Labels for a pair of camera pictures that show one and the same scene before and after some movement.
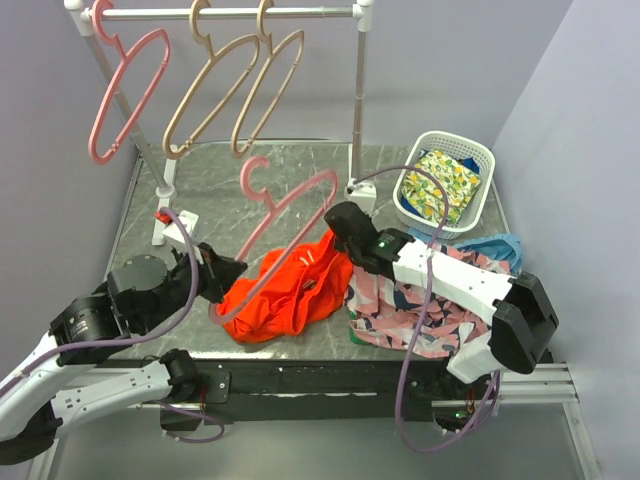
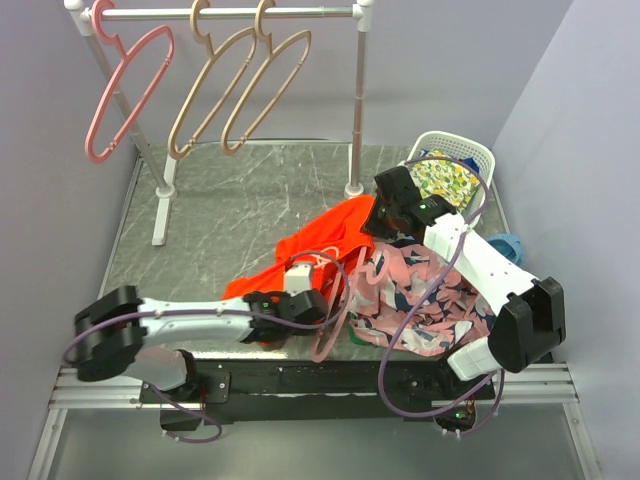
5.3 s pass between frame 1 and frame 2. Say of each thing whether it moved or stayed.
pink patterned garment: stayed
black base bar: stayed
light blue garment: stayed
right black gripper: moved
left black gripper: moved
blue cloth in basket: stayed
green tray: stayed
